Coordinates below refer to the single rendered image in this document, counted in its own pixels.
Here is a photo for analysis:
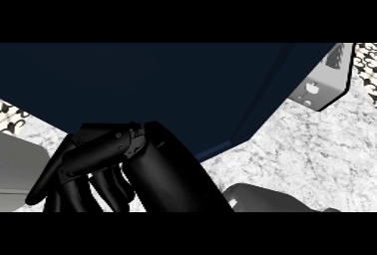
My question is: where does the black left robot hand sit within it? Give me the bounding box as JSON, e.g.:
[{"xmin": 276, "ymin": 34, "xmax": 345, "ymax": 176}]
[{"xmin": 23, "ymin": 121, "xmax": 234, "ymax": 213}]

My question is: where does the grey appliance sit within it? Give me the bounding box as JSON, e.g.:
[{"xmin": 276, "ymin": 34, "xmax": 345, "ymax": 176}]
[{"xmin": 286, "ymin": 43, "xmax": 356, "ymax": 113}]

